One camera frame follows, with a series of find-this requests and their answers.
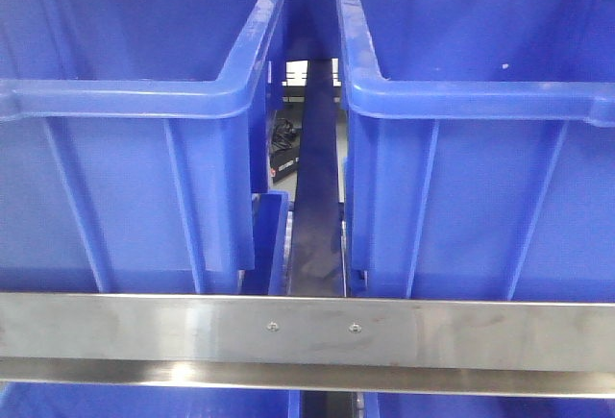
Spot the blue bin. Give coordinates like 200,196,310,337
1,382,301,417
336,0,614,303
1,0,285,294
362,393,614,417

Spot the lower blue bin right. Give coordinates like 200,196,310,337
362,393,614,417

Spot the black box on floor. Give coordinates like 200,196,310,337
269,113,302,184

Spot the steel shelf front rail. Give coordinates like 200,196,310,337
1,293,614,399

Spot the lower blue bin left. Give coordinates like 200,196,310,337
1,382,301,417

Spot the steel shelf centre divider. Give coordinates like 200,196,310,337
288,60,345,297

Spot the upper blue bin left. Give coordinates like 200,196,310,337
1,0,285,294

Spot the upper blue bin right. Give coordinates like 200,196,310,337
336,0,614,303

